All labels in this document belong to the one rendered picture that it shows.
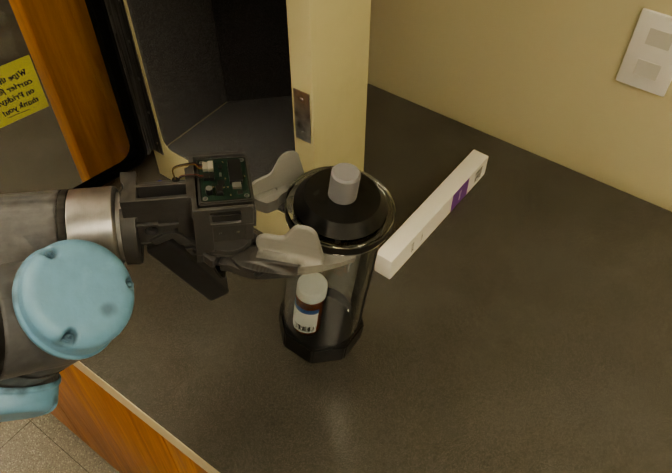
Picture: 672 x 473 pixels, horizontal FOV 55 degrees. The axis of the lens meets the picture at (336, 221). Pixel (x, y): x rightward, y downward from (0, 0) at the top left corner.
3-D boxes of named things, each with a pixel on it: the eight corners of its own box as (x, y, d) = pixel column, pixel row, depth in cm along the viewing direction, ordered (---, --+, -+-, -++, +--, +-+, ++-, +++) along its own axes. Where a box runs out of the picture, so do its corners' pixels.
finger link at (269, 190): (338, 145, 64) (258, 179, 60) (333, 187, 68) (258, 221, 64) (320, 127, 66) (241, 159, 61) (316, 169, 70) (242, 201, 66)
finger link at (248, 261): (293, 279, 58) (200, 256, 59) (293, 289, 59) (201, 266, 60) (307, 240, 61) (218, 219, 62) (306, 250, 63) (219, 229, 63)
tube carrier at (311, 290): (353, 281, 83) (380, 161, 67) (373, 355, 77) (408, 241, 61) (270, 290, 81) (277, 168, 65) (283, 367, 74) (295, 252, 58)
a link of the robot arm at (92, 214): (81, 288, 59) (85, 221, 64) (133, 283, 60) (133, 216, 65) (62, 236, 53) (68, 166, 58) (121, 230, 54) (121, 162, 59)
